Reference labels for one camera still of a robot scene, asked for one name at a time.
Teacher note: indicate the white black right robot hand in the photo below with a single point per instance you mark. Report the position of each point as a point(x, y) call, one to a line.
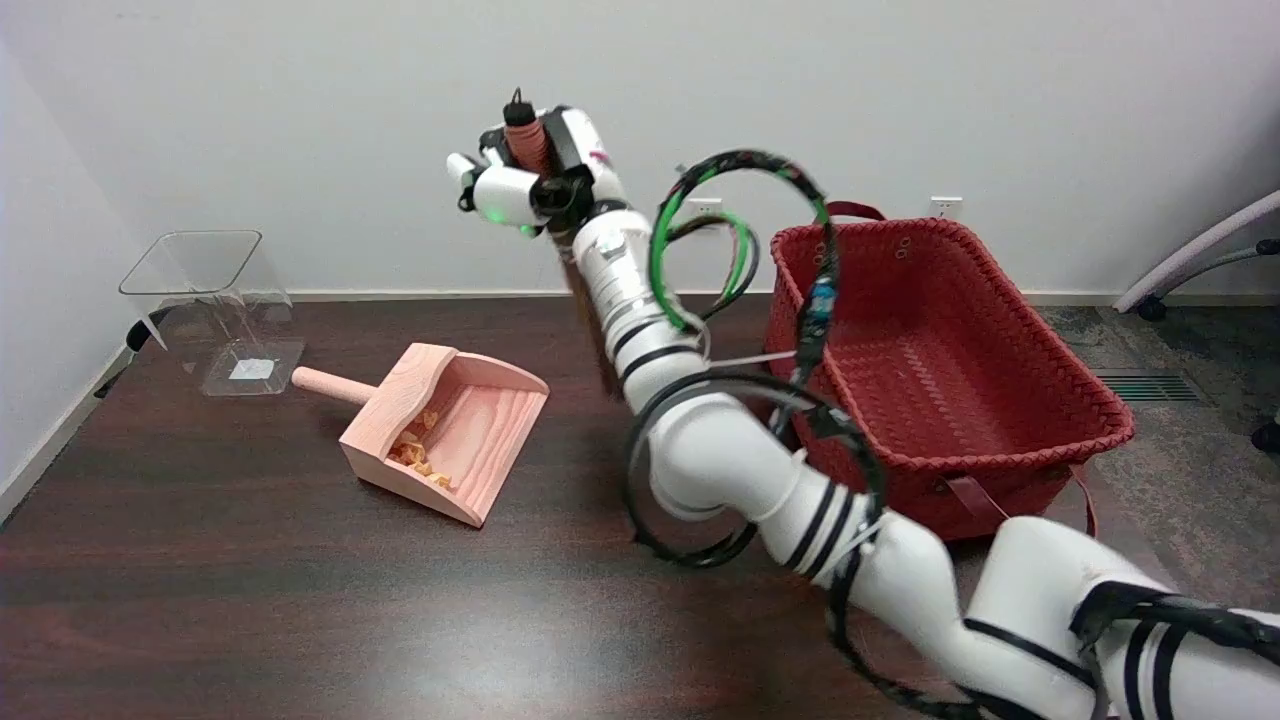
point(510, 192)

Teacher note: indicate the small straw hand broom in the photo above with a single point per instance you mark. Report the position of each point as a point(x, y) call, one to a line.
point(527, 145)

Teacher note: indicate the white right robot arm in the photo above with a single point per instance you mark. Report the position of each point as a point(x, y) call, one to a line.
point(720, 460)

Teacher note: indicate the reddish brown woven storage basket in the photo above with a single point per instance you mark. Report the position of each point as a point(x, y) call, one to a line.
point(940, 360)

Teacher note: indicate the wooden dustpan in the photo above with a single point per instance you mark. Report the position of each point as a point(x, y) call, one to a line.
point(470, 440)

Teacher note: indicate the orange chip pile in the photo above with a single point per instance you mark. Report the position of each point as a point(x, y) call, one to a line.
point(415, 455)

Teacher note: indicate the clear plastic container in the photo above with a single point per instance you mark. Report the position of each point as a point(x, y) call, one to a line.
point(215, 300)

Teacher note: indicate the floor vent grille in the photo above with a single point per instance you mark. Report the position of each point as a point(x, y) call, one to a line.
point(1150, 386)

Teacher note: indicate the white wall outlet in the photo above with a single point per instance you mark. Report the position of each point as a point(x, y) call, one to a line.
point(945, 207)
point(704, 208)

